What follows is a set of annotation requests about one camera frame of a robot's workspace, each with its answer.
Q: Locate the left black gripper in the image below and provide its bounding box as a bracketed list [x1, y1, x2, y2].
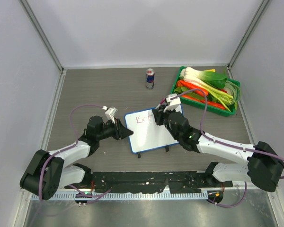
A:
[97, 117, 133, 141]

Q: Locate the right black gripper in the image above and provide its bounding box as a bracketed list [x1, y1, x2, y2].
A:
[153, 104, 179, 140]

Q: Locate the pink capped marker pen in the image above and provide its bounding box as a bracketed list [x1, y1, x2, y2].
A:
[156, 98, 166, 109]

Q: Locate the blue framed whiteboard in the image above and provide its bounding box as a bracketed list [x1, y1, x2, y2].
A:
[124, 108, 178, 155]

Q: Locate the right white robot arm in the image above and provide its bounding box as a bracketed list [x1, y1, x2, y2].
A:
[152, 105, 284, 192]

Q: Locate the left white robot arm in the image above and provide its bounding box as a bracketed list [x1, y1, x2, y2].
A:
[19, 116, 133, 200]

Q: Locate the large orange carrot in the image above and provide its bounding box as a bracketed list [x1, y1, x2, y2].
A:
[176, 80, 209, 96]

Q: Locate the red bull can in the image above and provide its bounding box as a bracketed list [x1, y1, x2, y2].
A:
[145, 69, 155, 89]

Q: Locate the small orange carrot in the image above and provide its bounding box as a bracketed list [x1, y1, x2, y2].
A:
[182, 95, 226, 110]

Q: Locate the white green bok choy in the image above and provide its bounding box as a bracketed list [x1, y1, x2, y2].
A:
[179, 67, 228, 89]

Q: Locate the green onion bunch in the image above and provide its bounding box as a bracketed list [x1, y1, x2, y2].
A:
[192, 79, 241, 111]

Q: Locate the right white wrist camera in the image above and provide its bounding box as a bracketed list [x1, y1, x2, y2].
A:
[164, 94, 181, 112]

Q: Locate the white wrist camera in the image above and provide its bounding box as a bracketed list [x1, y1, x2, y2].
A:
[105, 107, 118, 124]
[164, 94, 181, 112]

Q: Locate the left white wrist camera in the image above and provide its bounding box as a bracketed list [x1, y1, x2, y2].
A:
[105, 107, 118, 124]

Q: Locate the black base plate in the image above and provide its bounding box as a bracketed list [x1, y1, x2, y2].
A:
[74, 171, 233, 194]

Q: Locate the white slotted cable duct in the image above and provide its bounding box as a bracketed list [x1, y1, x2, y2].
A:
[30, 190, 208, 201]

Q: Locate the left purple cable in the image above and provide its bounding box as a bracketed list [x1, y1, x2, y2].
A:
[38, 104, 112, 209]

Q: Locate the purple cable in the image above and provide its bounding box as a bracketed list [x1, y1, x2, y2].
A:
[38, 104, 112, 209]
[175, 89, 284, 209]

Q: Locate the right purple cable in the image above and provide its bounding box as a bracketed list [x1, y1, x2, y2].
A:
[175, 89, 284, 209]

